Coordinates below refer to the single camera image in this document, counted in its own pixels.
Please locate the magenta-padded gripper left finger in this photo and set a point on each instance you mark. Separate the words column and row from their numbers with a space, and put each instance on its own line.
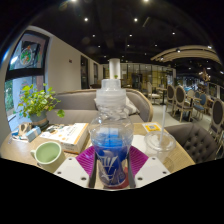
column 68, row 168

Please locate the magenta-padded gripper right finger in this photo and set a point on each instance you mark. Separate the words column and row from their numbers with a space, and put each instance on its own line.
column 154, row 168

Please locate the clear bottle with blue label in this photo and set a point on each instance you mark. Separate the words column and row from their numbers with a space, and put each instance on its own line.
column 111, row 133

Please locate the pale green mug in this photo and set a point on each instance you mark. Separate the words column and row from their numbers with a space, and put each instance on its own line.
column 48, row 156

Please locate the clear plastic cup with straw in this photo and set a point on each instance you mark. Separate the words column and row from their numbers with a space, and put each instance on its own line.
column 160, row 145

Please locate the white paper napkin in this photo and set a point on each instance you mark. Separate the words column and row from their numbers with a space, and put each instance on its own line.
column 138, row 143

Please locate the white orange flat box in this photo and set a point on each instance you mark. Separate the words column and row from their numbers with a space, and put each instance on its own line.
column 68, row 135

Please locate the flat round red coaster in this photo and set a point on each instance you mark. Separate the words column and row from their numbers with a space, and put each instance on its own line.
column 125, row 185

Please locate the yellow square table sign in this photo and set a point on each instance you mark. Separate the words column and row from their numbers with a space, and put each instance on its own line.
column 151, row 127

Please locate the dark tufted armchair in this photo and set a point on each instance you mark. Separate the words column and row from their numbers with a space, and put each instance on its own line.
column 195, row 141

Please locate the light blue small box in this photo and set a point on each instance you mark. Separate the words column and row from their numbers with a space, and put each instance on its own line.
column 33, row 134

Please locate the grey curved sofa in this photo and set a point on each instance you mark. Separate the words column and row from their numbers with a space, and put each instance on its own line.
column 75, row 103

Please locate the potted green plant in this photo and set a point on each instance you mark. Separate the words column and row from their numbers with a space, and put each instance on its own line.
column 36, row 101

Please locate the group of dining chairs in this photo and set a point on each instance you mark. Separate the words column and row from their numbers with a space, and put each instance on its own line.
column 181, row 98

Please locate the group of ceiling lights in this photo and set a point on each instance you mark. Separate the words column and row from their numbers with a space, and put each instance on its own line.
column 86, row 19

